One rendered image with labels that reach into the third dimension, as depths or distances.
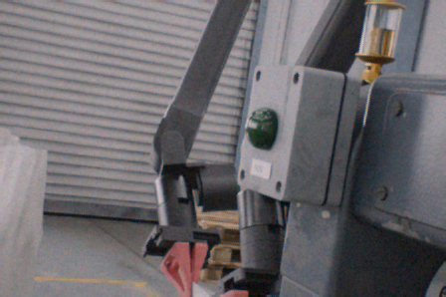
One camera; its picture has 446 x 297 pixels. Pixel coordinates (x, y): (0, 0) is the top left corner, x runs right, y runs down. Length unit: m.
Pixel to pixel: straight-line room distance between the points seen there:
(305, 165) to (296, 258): 0.09
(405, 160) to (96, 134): 7.79
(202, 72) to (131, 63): 7.01
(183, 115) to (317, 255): 0.73
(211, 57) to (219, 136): 7.36
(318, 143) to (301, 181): 0.03
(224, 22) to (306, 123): 0.86
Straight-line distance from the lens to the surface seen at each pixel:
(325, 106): 0.56
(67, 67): 8.18
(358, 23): 1.03
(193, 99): 1.32
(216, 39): 1.39
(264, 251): 0.99
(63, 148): 8.23
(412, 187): 0.53
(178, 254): 1.18
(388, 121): 0.55
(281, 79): 0.58
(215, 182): 1.27
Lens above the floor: 1.30
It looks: 3 degrees down
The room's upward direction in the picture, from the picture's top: 9 degrees clockwise
